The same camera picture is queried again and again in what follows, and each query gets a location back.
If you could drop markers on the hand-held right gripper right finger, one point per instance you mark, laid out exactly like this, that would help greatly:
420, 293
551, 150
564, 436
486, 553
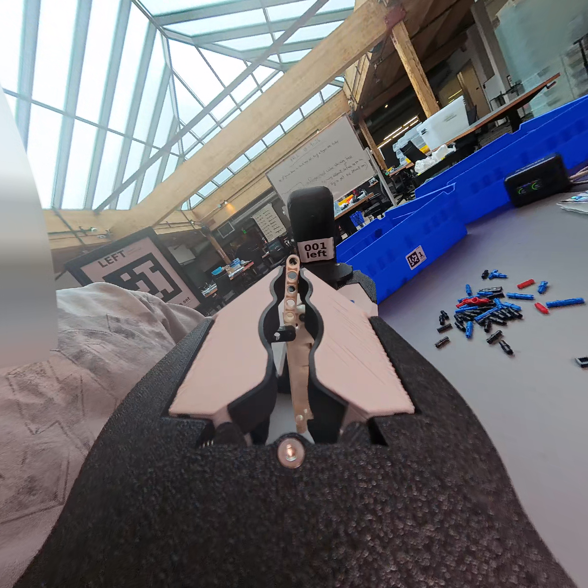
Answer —
363, 358

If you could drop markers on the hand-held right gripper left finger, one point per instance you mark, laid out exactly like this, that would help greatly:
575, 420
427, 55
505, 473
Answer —
225, 358

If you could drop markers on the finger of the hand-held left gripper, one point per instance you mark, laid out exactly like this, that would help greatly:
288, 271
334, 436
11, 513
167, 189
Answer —
356, 296

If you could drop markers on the blue white car side panel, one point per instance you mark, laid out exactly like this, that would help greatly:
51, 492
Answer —
299, 381

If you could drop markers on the grey desk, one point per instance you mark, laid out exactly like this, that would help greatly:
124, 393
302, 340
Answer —
505, 413

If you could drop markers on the paper flip chart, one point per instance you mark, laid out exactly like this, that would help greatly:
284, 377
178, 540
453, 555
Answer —
268, 223

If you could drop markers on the whiteboard on stand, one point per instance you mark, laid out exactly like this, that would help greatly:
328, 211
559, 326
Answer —
321, 165

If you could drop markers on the blue storage bin with tag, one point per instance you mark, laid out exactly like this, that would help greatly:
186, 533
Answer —
413, 239

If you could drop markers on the person's grey sweatshirt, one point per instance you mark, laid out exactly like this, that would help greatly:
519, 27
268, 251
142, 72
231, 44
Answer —
115, 344

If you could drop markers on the pile of connector pins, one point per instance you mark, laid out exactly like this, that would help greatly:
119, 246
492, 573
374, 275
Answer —
477, 312

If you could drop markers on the framed marker sign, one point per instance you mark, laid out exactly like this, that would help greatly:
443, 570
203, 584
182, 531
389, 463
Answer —
138, 271

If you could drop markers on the white plastic bag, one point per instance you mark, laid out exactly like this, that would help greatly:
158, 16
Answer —
434, 160

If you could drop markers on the white storage box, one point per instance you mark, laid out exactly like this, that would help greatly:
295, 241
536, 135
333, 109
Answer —
448, 121

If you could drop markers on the long blue storage bin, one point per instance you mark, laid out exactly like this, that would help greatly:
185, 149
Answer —
482, 183

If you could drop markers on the black power bank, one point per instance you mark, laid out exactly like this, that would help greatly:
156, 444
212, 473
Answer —
535, 183

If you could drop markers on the small black square piece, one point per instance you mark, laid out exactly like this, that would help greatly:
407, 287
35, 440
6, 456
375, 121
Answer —
582, 361

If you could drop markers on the wooden top table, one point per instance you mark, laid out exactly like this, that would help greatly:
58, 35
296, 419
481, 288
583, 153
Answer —
514, 103

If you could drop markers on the shiny sticker sheet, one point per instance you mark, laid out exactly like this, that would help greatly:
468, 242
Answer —
576, 202

